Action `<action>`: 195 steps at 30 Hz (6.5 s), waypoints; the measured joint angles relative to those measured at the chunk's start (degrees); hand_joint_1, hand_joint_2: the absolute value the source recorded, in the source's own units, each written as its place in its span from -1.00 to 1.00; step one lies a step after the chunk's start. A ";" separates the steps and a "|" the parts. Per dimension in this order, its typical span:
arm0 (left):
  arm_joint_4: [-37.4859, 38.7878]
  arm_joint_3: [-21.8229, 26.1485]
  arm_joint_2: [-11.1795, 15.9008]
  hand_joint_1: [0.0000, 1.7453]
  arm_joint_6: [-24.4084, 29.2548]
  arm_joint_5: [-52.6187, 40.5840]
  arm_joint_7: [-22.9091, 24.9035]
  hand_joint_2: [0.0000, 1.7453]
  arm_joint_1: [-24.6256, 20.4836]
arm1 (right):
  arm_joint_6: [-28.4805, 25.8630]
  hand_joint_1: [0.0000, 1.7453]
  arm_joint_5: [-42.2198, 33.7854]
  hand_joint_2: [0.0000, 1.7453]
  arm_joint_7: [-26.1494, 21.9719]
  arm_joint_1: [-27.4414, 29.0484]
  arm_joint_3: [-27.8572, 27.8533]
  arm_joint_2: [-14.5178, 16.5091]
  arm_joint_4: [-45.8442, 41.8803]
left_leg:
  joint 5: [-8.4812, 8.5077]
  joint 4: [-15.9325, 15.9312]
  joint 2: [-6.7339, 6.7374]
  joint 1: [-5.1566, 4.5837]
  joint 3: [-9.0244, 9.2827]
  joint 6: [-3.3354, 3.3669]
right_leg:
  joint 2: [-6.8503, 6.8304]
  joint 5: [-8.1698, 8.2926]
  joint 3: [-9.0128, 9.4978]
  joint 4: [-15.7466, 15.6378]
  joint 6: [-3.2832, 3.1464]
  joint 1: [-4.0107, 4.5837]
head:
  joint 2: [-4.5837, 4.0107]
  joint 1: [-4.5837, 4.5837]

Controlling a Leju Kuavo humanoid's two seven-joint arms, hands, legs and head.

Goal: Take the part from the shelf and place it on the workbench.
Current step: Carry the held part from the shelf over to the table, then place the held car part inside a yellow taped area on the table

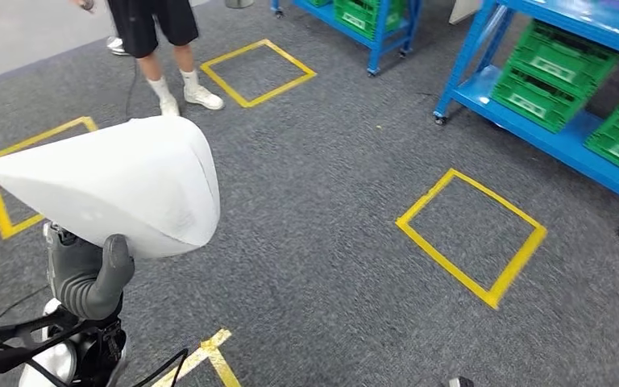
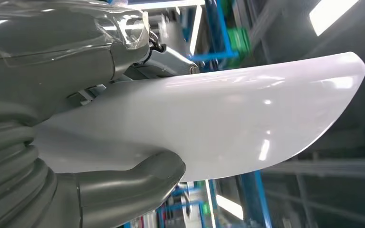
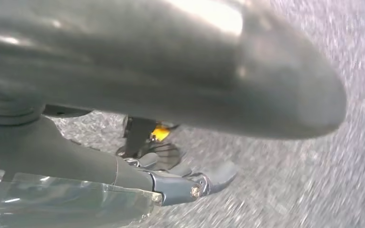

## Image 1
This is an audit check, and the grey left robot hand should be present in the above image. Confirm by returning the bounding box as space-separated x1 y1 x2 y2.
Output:
44 221 136 322

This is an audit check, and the white plastic cover part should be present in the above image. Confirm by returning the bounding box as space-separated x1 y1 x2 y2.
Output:
0 114 222 261

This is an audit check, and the person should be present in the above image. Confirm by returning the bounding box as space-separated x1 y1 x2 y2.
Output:
69 0 226 118

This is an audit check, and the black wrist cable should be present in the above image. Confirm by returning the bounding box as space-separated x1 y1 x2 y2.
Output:
133 347 189 387

